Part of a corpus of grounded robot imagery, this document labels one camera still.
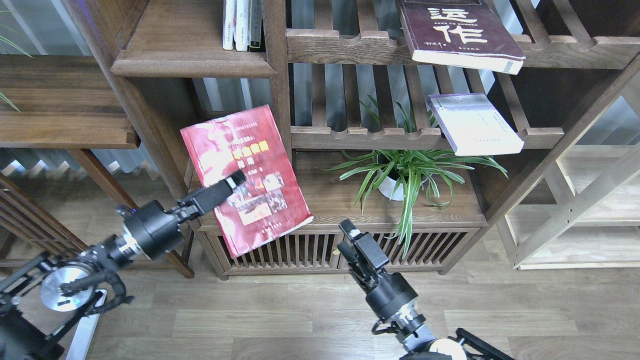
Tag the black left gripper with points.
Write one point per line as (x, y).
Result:
(204, 200)

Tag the dark green upright book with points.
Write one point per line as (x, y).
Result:
(255, 26)

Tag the white plant pot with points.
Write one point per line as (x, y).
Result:
(389, 189)

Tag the white upright book left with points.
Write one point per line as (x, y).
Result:
(228, 24)

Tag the slatted wooden rack left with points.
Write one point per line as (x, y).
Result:
(59, 215)

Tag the red paperback book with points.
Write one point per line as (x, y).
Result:
(269, 204)

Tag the white stand leg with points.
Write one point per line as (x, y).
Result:
(82, 338)

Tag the green spider plant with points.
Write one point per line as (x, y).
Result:
(414, 170)

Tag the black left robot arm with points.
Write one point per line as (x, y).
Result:
(88, 284)

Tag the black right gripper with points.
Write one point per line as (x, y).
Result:
(365, 258)

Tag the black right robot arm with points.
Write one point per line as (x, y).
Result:
(393, 301)

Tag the white and purple book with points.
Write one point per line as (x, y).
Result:
(473, 126)

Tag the dark wooden bookshelf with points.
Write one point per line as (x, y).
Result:
(331, 92)

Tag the maroon book with white characters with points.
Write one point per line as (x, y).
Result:
(460, 33)

